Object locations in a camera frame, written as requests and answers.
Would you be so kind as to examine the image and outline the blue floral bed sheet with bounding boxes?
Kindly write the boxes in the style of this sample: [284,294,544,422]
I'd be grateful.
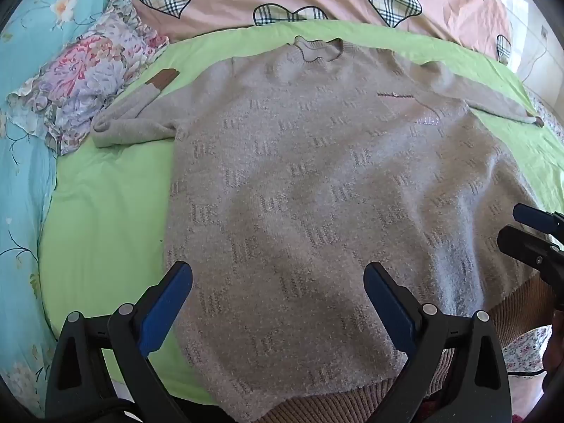
[0,0,137,419]

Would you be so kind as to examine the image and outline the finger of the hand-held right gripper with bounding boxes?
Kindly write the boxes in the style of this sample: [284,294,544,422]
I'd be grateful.
[513,203,564,235]
[497,225,564,274]

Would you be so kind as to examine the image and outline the small-flower print cloth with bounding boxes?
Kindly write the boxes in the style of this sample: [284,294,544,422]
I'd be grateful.
[502,324,553,375]

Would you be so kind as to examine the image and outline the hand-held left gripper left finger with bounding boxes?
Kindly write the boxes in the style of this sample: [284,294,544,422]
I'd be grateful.
[44,261,193,423]

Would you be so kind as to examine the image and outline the light green bed sheet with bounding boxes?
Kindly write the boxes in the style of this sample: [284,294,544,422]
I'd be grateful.
[37,20,547,406]

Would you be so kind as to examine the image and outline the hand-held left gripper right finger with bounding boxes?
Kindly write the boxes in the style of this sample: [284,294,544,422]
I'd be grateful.
[362,261,512,423]

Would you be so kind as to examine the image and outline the brown corduroy pants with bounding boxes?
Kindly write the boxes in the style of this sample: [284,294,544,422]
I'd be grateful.
[260,273,551,423]

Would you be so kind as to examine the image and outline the purple pink floral cloth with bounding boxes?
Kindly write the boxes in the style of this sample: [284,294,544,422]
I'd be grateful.
[6,0,170,156]

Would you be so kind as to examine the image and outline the beige knit sweater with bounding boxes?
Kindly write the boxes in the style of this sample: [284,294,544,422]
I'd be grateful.
[91,36,547,419]

